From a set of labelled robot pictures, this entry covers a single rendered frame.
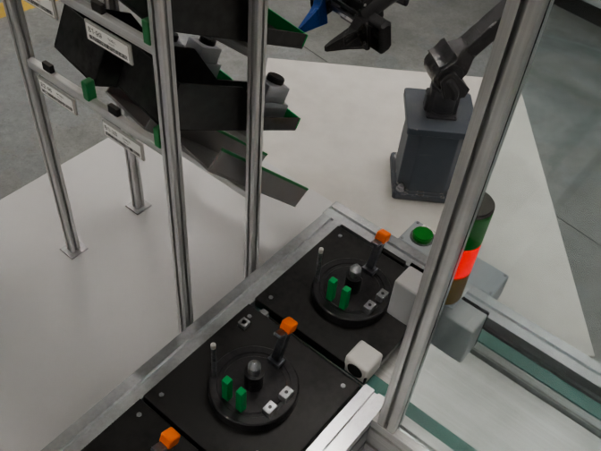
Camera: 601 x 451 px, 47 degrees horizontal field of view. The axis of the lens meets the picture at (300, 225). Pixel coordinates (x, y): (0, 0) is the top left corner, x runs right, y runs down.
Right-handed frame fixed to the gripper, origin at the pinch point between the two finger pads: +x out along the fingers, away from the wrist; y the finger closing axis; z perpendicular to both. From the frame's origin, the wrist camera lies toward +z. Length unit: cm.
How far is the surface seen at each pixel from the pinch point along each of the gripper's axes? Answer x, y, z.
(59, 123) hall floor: 21, -166, -130
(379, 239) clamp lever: 14.1, 26.3, -21.9
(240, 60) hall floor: -69, -160, -153
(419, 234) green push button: 2.5, 25.1, -34.3
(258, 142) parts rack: 22.9, 8.7, -3.1
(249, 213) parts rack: 27.8, 8.0, -18.3
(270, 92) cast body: 15.4, 3.1, -1.4
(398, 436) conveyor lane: 35, 51, -27
